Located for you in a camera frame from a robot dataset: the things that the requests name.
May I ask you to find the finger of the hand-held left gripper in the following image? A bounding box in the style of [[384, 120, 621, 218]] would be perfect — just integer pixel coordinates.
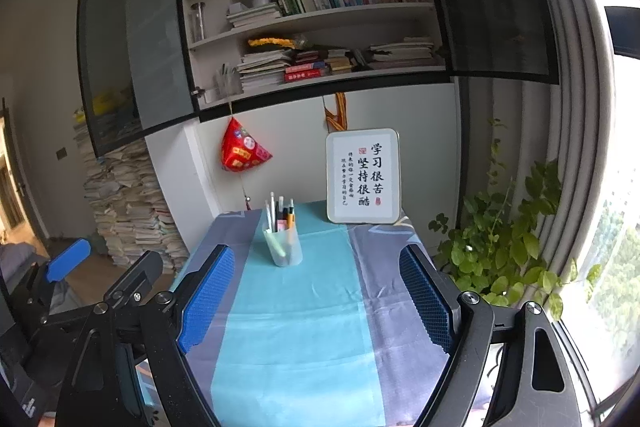
[[102, 251, 165, 305], [44, 238, 92, 284]]

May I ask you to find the red hanging ornament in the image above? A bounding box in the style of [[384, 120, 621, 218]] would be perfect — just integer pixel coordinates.
[[221, 117, 274, 212]]

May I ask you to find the tall glass jar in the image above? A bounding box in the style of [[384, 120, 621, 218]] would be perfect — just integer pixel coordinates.
[[190, 2, 207, 42]]

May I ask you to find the red book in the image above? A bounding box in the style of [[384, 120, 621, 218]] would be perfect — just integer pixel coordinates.
[[284, 66, 328, 82]]

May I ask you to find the stack of dark books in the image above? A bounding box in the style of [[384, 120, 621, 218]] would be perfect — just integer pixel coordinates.
[[292, 47, 371, 72]]

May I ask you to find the yellow flower garland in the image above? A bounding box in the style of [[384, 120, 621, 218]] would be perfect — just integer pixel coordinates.
[[247, 37, 296, 50]]

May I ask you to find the frosted plastic cup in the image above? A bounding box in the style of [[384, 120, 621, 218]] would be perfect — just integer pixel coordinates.
[[262, 219, 304, 267]]

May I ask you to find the grey curtain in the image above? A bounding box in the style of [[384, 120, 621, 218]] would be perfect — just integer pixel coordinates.
[[510, 0, 618, 323]]

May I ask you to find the stack of worn books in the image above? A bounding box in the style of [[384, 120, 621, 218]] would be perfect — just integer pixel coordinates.
[[236, 48, 293, 92]]

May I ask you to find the pile of papers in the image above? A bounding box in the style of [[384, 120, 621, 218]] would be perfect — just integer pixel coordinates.
[[72, 109, 191, 275]]

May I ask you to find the framed calligraphy sign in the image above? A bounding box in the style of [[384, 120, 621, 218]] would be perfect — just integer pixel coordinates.
[[325, 128, 401, 225]]

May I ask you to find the white bookshelf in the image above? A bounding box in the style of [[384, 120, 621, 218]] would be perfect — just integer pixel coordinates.
[[177, 0, 453, 110]]

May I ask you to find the green leafy plant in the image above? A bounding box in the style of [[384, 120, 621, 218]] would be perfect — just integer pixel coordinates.
[[427, 117, 603, 323]]

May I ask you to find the orange ribbon medal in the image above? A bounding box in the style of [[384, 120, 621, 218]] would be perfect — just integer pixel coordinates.
[[322, 92, 347, 132]]

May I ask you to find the clear pen holder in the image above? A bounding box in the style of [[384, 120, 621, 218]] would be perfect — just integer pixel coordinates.
[[215, 64, 243, 100]]

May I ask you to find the stack of flat notebooks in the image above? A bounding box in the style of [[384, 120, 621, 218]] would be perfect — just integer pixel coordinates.
[[367, 38, 436, 70]]

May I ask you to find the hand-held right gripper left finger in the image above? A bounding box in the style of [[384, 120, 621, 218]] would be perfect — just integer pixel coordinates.
[[54, 244, 237, 427]]

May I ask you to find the stack of white books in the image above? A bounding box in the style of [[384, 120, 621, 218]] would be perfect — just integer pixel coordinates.
[[226, 2, 283, 30]]

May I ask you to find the blue and grey tablecloth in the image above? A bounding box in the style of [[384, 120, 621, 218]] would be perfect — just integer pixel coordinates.
[[170, 199, 466, 427]]

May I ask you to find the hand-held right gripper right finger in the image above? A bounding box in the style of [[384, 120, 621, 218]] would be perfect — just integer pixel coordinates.
[[398, 243, 601, 427]]

